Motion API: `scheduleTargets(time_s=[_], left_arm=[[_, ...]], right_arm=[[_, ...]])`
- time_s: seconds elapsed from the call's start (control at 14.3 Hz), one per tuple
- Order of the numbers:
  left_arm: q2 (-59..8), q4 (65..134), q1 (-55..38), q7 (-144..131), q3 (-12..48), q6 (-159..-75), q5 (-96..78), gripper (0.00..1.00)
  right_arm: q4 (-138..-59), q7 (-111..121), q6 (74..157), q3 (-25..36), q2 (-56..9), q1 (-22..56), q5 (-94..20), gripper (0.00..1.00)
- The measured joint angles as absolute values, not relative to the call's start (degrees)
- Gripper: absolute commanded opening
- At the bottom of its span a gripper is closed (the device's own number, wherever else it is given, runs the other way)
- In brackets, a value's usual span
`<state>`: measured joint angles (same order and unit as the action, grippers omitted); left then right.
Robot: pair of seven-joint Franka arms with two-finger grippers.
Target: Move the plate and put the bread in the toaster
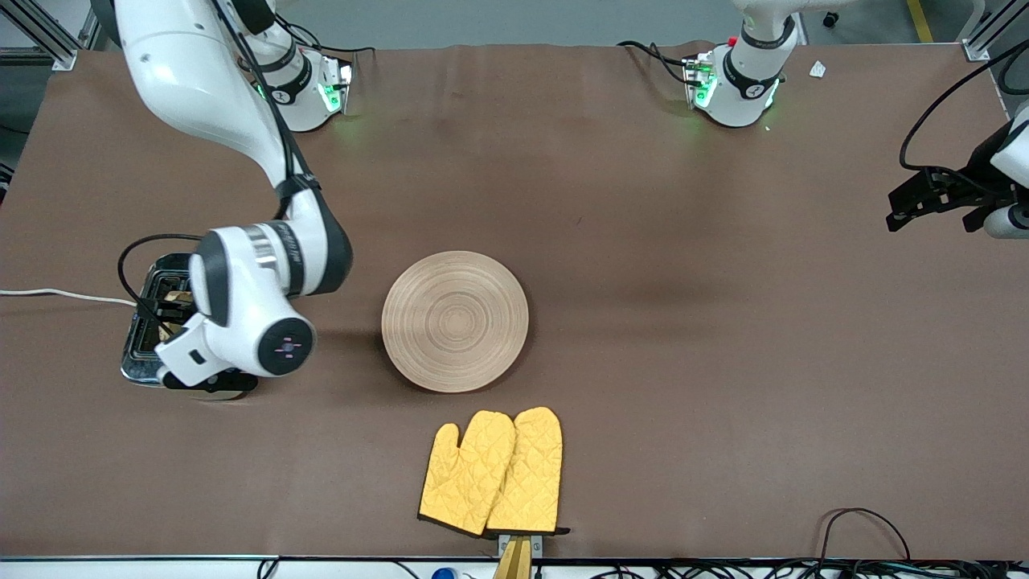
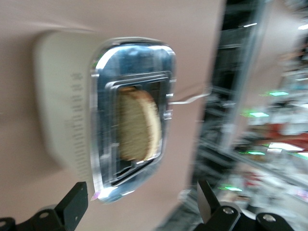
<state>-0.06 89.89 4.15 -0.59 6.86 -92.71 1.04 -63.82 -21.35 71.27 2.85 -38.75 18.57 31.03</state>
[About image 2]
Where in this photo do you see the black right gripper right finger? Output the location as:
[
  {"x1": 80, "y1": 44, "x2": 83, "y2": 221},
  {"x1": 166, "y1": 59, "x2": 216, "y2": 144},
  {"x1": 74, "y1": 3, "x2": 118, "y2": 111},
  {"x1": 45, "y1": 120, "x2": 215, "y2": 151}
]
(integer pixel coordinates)
[{"x1": 194, "y1": 180, "x2": 257, "y2": 231}]

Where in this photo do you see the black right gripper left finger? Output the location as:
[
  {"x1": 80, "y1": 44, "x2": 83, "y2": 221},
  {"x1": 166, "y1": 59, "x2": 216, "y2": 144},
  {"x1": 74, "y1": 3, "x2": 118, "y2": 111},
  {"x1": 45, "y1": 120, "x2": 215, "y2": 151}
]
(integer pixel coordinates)
[{"x1": 16, "y1": 181, "x2": 89, "y2": 231}]

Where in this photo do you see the slice of brown bread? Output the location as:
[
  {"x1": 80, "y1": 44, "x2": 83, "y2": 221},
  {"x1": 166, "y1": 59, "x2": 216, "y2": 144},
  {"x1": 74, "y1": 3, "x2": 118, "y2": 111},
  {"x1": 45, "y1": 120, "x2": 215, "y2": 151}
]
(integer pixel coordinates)
[{"x1": 116, "y1": 86, "x2": 162, "y2": 162}]

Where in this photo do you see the beige and chrome toaster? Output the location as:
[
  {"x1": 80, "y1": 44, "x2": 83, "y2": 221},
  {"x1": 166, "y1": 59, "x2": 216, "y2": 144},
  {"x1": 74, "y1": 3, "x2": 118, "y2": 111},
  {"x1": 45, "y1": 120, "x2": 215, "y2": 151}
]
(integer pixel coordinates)
[{"x1": 33, "y1": 30, "x2": 178, "y2": 205}]

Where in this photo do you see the white toaster power cable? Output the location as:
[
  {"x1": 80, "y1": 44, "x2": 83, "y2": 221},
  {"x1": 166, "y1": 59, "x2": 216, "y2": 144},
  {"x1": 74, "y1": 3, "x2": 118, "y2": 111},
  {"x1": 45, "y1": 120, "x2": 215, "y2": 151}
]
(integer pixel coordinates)
[{"x1": 168, "y1": 90, "x2": 214, "y2": 106}]

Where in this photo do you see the aluminium frame shelving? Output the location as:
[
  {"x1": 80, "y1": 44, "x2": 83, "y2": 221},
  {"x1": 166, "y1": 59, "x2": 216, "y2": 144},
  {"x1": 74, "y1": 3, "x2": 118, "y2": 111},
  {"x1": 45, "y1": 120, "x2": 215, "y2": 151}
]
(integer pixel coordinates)
[{"x1": 192, "y1": 0, "x2": 308, "y2": 217}]

